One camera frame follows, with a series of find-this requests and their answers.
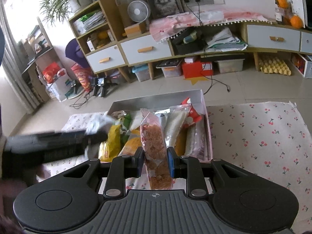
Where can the orange fruit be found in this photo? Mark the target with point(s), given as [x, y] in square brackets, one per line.
[281, 4]
[296, 22]

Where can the orange fruit upper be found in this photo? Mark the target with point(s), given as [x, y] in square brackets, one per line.
[281, 4]

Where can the wooden tv cabinet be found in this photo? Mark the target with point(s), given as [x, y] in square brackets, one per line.
[105, 47]

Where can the pink brown cake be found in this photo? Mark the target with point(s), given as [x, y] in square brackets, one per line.
[155, 151]

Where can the clear white cracker packet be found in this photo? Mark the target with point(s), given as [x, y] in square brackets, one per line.
[99, 123]

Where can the white desk fan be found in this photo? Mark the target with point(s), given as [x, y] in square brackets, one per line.
[138, 11]

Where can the pink cardboard box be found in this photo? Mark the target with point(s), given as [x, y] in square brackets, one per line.
[167, 100]

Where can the yellow snack packet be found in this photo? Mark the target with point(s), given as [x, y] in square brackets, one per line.
[110, 149]

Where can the green snack packet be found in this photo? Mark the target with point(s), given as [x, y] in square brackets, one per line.
[124, 130]

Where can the white rice cracker packet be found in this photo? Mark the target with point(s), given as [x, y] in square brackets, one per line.
[190, 140]

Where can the potted green plant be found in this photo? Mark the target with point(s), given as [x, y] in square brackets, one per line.
[59, 10]

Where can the yellow egg tray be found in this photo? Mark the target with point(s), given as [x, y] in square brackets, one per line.
[273, 65]

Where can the orange gold snack packet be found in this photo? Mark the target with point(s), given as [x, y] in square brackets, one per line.
[131, 146]

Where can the clear bag patterned candies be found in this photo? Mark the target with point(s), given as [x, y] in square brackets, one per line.
[200, 148]

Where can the silver foil snack packet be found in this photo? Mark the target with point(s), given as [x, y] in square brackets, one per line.
[173, 126]

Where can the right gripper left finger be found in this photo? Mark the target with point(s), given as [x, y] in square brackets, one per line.
[122, 168]

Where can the pink cloth on cabinet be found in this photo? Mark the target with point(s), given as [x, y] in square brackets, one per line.
[170, 26]

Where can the white shopping bag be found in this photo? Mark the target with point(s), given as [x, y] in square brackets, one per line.
[61, 85]

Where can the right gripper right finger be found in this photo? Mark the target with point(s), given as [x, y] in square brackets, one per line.
[188, 168]

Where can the red cylindrical drum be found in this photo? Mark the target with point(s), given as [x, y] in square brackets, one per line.
[84, 76]

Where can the brown small biscuit packet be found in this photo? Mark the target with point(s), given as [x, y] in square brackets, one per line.
[119, 114]

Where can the red snack packet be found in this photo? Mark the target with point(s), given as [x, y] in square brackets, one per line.
[193, 116]

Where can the orange fruit lower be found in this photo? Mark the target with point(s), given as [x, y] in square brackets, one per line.
[296, 22]

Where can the cherry print tablecloth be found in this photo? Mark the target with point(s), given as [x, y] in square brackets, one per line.
[269, 139]

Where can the red cardboard box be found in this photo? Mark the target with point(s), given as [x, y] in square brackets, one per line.
[197, 69]

